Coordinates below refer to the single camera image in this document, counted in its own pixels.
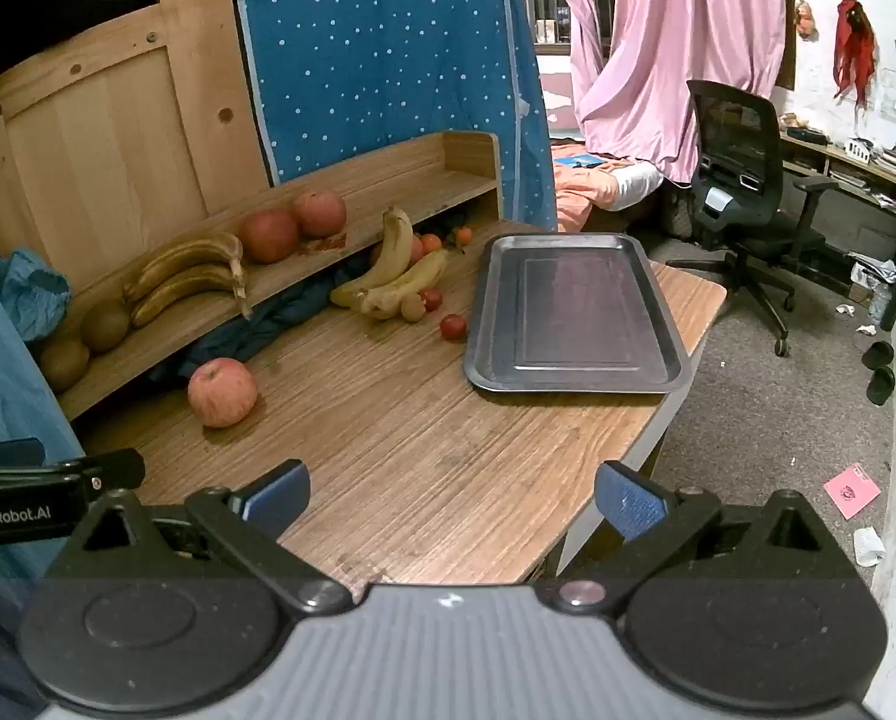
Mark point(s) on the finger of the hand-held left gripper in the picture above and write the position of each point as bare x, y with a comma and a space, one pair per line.
114, 471

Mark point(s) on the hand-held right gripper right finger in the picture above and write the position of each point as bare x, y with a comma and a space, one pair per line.
631, 502

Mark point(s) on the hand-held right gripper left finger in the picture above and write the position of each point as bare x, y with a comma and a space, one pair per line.
279, 495

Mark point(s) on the red apple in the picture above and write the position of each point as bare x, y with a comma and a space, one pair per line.
416, 249
223, 392
319, 212
268, 235

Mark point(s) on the metal tray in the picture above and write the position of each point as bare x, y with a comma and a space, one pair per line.
590, 315

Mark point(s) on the small brown kiwi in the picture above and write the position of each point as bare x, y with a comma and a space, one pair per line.
412, 307

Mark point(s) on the red cherry tomato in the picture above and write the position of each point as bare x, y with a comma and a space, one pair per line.
454, 326
431, 298

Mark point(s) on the yellow banana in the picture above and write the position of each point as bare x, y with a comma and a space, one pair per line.
397, 240
410, 281

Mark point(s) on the orange tangerine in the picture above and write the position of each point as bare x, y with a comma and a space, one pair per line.
461, 235
430, 243

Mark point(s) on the curved wooden shelf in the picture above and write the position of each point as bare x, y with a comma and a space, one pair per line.
418, 165

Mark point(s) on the light blue cloth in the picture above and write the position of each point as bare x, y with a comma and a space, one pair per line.
12, 360

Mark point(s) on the dark blue cloth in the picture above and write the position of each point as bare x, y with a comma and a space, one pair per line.
268, 322

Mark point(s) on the pink paper card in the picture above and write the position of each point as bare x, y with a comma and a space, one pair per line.
851, 491

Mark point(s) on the banana bunch on shelf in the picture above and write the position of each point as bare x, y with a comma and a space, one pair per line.
177, 259

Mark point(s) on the crumpled white paper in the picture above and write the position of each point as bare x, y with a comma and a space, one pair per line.
869, 546

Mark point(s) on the black slipper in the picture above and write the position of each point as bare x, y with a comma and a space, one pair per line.
879, 352
881, 384

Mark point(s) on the orange blanket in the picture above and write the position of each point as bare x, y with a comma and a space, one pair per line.
583, 191

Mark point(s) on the white cloth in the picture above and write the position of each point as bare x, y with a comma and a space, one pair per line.
635, 184

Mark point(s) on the white plastic bag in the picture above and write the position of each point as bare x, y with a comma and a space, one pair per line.
871, 277

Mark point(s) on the wooden bed headboard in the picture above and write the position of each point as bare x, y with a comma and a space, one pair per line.
102, 127

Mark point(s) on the blue book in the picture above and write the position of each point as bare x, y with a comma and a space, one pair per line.
579, 160

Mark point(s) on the black office chair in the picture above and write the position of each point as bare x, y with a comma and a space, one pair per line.
740, 135

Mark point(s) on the wooden desk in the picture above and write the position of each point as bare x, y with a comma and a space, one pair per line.
853, 172

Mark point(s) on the blue dotted curtain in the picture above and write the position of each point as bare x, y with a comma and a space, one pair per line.
388, 52

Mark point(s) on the pink curtain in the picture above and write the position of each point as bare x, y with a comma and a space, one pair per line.
665, 30

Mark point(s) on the red hanging cloth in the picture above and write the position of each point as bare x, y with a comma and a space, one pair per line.
856, 45

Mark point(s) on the orange hanging ornament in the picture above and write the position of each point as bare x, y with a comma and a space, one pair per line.
804, 19

